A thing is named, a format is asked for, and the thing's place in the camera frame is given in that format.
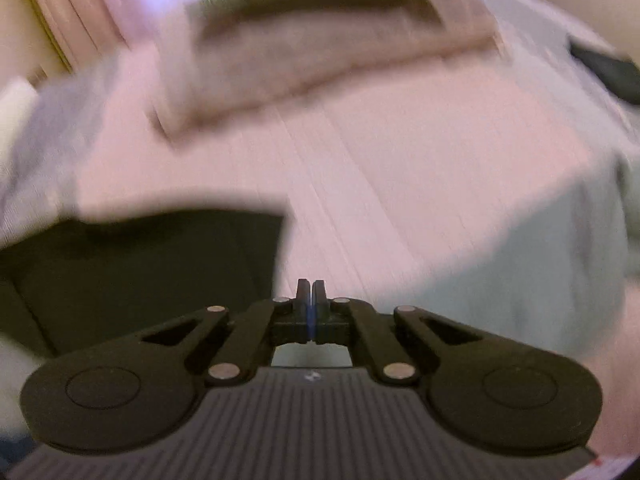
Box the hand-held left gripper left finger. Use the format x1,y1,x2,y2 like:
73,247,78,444
136,279,312,387

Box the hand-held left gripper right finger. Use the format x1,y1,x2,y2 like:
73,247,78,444
311,279,482,387

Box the sage green pants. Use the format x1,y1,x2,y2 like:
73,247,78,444
380,157,632,363

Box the black pants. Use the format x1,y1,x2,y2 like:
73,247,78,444
0,207,287,361

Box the pink striped bed blanket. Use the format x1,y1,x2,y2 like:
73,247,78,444
0,0,640,461

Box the beige pillow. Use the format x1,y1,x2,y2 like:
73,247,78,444
150,0,503,138

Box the pink curtain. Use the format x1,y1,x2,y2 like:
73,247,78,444
20,0,213,73

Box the dark flat object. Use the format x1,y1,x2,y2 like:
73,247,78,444
569,42,640,107

